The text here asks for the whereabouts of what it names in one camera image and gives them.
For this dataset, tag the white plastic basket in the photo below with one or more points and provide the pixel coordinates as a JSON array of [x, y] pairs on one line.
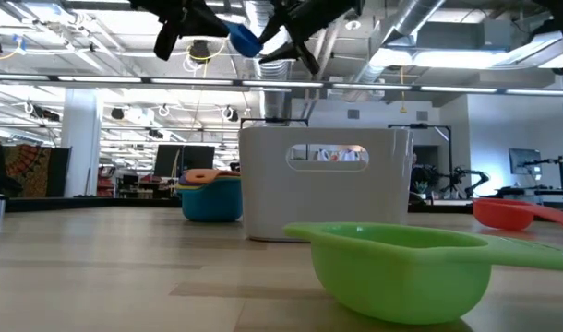
[[318, 203]]

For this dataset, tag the black table edge rail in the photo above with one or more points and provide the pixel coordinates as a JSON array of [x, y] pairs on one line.
[[78, 203]]

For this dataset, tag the grey background monitor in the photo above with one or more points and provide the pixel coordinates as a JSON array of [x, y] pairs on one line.
[[523, 159]]

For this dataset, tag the smooth silver ventilation duct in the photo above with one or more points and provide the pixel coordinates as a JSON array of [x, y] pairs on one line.
[[401, 23]]

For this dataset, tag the black computer monitor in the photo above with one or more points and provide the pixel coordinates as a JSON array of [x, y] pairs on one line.
[[168, 159], [199, 160]]

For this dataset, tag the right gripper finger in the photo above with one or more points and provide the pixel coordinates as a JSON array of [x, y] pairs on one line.
[[295, 53], [277, 30]]

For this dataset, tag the small green potted plant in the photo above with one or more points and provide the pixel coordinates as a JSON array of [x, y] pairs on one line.
[[421, 186]]

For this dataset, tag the black metal stand frame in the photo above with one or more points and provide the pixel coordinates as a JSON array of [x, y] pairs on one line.
[[272, 121], [420, 125]]

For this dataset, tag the orange patterned tapestry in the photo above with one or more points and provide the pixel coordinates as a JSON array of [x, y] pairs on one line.
[[30, 170]]

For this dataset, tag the green measuring cup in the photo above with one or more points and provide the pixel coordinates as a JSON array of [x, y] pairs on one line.
[[401, 286]]

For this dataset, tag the overhead frame light bar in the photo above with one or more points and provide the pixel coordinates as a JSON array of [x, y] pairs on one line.
[[194, 81]]

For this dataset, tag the black partition panel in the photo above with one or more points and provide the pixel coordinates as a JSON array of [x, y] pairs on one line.
[[59, 173]]

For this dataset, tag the background desk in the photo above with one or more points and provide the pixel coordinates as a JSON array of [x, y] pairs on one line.
[[530, 190]]

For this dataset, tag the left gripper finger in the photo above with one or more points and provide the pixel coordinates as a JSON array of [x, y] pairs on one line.
[[205, 25], [167, 39]]

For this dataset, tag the red measuring cup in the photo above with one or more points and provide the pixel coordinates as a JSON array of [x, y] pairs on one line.
[[500, 216]]

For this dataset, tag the red background chair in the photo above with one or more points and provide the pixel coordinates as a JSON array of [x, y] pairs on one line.
[[105, 186]]

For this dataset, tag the ribbed silver ventilation duct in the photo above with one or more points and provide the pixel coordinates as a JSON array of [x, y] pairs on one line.
[[277, 103]]

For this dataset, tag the orange measuring cup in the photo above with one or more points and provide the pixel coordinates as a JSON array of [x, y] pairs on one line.
[[207, 175]]

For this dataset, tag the small blue measuring cup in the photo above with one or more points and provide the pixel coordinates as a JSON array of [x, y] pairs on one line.
[[244, 41]]

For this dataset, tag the large teal-blue measuring cup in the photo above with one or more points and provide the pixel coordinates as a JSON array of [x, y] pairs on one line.
[[212, 203]]

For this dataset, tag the yellow measuring cup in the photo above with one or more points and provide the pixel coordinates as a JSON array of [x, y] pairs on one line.
[[189, 186]]

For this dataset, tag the white pillar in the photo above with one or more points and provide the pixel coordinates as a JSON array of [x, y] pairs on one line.
[[80, 147]]

